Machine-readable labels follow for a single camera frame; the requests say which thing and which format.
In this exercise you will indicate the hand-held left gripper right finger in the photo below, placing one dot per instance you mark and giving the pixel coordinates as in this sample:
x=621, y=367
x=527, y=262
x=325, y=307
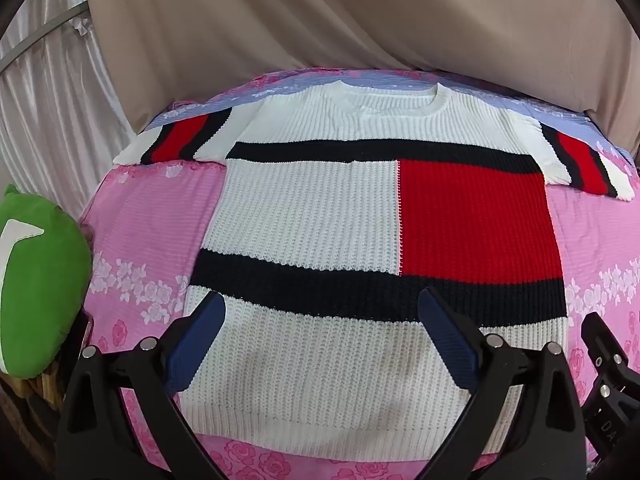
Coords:
x=446, y=341

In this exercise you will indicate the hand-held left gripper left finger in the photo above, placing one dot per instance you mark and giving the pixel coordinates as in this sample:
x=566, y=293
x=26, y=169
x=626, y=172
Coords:
x=200, y=341

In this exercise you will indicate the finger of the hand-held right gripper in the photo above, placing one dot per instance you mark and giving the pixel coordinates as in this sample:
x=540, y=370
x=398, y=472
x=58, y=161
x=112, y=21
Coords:
x=601, y=334

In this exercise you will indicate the white red black knit sweater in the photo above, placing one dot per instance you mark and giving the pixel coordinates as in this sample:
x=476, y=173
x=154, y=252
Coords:
x=320, y=220

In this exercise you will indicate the pink floral bedsheet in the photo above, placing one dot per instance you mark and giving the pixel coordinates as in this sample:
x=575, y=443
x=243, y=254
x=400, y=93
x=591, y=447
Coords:
x=145, y=230

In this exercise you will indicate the green cushion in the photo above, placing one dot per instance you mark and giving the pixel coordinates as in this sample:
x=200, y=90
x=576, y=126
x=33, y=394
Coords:
x=37, y=285

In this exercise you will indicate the brown wooden furniture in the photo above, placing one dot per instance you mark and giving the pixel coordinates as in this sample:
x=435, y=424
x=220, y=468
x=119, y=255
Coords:
x=30, y=410

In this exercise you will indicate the white satin curtain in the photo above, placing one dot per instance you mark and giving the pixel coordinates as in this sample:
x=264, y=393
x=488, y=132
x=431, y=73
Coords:
x=55, y=125

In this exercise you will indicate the beige cloth backdrop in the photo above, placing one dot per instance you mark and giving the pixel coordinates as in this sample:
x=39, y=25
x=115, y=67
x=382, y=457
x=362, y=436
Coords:
x=350, y=15

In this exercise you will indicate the grey metal rod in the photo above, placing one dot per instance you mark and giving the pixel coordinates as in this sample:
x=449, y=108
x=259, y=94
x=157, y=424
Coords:
x=37, y=35

